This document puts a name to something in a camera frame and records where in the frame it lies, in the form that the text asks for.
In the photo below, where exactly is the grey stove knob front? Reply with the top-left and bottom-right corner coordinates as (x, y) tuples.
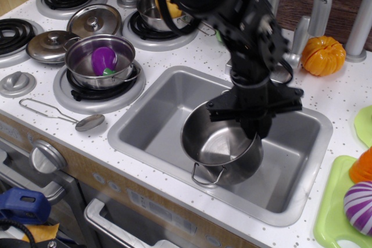
(1, 71), (37, 98)

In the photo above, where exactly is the yellow toy bell pepper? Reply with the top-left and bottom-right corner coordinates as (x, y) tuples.
(155, 0), (183, 19)

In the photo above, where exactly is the orange plastic cup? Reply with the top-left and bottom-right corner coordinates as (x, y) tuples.
(349, 148), (372, 184)

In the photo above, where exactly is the small steel pan with handle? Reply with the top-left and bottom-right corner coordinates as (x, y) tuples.
(136, 0), (217, 37)

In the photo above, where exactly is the silver toy faucet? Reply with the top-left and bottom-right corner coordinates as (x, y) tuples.
(220, 0), (332, 85)

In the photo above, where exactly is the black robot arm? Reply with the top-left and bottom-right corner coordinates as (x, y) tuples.
(158, 0), (303, 138)

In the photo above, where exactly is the black coil burner rear right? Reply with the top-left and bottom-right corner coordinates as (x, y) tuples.
(122, 12), (198, 52)

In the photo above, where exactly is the steel pot lid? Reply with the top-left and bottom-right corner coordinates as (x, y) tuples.
(66, 4), (121, 38)
(26, 30), (80, 63)

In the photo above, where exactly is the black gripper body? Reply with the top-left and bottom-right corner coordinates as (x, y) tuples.
(205, 75), (304, 121)

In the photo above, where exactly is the light green plate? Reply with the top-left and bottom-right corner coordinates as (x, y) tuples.
(354, 106), (371, 148)

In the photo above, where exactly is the metal wire-handled spoon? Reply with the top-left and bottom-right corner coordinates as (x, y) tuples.
(19, 98), (105, 132)

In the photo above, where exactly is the steel pot lid rear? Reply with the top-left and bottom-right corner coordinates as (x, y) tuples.
(66, 4), (121, 38)

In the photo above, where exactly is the silver oven door handle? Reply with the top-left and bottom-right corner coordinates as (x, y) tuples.
(84, 198), (191, 247)

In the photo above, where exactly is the silver toy sink basin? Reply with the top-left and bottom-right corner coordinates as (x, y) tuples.
(108, 66), (333, 227)

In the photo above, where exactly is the orange cloth scrap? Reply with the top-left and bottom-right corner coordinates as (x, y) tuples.
(26, 223), (59, 243)

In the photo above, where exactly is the purple white striped toy onion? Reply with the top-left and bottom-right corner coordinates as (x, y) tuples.
(344, 181), (371, 236)

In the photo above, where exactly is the grey vertical post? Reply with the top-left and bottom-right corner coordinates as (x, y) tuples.
(344, 0), (371, 63)

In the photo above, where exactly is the orange toy pumpkin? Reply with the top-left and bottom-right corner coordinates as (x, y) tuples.
(301, 36), (346, 77)

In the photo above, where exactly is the grey oven dial knob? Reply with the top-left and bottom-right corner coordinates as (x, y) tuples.
(29, 139), (67, 174)

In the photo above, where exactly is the light green plastic tray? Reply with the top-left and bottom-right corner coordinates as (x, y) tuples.
(313, 155), (371, 247)

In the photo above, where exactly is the green toy bitter gourd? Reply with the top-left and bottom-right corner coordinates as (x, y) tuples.
(215, 30), (223, 44)

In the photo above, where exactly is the blue clamp tool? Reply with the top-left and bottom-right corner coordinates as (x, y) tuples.
(1, 188), (52, 225)

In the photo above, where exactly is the steel pot lid front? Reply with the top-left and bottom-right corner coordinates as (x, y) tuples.
(26, 30), (80, 63)

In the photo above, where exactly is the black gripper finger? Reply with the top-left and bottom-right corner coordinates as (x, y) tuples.
(240, 115), (272, 139)

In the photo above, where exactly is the purple toy eggplant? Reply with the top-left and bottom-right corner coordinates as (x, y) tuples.
(91, 46), (117, 76)

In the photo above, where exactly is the steel pot with eggplant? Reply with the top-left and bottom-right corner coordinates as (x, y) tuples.
(65, 34), (141, 90)

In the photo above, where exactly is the black coil burner front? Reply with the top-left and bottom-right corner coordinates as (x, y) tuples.
(53, 62), (146, 114)

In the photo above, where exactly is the tall stainless steel pot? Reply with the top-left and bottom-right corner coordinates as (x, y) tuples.
(181, 103), (263, 187)

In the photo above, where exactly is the black coil burner far left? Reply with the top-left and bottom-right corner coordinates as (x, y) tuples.
(1, 19), (44, 68)

